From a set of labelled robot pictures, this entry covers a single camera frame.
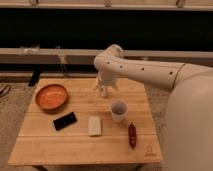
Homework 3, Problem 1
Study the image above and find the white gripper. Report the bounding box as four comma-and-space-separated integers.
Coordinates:
94, 75, 117, 98

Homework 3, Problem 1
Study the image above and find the white ceramic cup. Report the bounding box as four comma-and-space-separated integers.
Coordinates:
110, 100, 128, 123

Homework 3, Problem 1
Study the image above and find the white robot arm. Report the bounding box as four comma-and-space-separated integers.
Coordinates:
94, 44, 213, 171

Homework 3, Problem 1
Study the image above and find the white rectangular sponge block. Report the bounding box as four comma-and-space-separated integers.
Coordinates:
88, 116, 101, 136

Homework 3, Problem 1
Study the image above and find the black smartphone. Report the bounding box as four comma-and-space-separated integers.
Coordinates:
53, 112, 77, 131

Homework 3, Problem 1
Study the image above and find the wooden slat table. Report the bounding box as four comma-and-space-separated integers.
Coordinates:
8, 78, 162, 166

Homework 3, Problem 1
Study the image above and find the orange round bowl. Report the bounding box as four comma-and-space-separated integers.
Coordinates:
35, 84, 68, 110

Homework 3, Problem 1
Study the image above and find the grey metal rail beam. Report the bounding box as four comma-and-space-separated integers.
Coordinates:
0, 48, 213, 66

